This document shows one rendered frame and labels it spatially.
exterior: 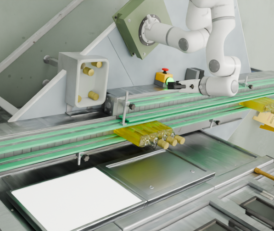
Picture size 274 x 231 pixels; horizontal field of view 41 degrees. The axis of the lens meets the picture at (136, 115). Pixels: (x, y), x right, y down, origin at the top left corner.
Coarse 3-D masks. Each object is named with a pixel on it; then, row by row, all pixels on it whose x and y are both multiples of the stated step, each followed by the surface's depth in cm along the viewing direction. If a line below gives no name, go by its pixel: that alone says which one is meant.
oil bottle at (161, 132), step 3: (144, 123) 184; (147, 123) 184; (150, 123) 185; (147, 126) 181; (150, 126) 181; (153, 126) 181; (156, 126) 182; (153, 129) 178; (156, 129) 178; (159, 129) 179; (162, 129) 179; (159, 132) 176; (162, 132) 176; (165, 132) 177; (159, 135) 176; (162, 135) 176; (159, 138) 176
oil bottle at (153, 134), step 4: (140, 124) 183; (140, 128) 178; (144, 128) 178; (148, 128) 179; (148, 132) 174; (152, 132) 174; (156, 132) 175; (152, 136) 172; (156, 136) 173; (152, 140) 172
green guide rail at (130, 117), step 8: (264, 88) 279; (272, 88) 283; (224, 96) 241; (232, 96) 245; (240, 96) 247; (248, 96) 250; (176, 104) 209; (184, 104) 211; (192, 104) 215; (200, 104) 216; (208, 104) 218; (136, 112) 188; (144, 112) 189; (152, 112) 192; (160, 112) 193; (168, 112) 194; (176, 112) 199; (128, 120) 176; (136, 120) 178
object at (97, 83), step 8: (80, 64) 160; (88, 64) 172; (104, 64) 172; (80, 72) 170; (96, 72) 176; (104, 72) 173; (80, 80) 172; (88, 80) 175; (96, 80) 177; (104, 80) 174; (80, 88) 173; (88, 88) 176; (96, 88) 178; (104, 88) 175; (104, 96) 176; (80, 104) 168; (88, 104) 171; (96, 104) 174
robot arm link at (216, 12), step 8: (192, 0) 135; (200, 0) 130; (208, 0) 130; (216, 0) 131; (224, 0) 131; (232, 0) 132; (216, 8) 132; (224, 8) 131; (232, 8) 132; (216, 16) 132; (224, 16) 131
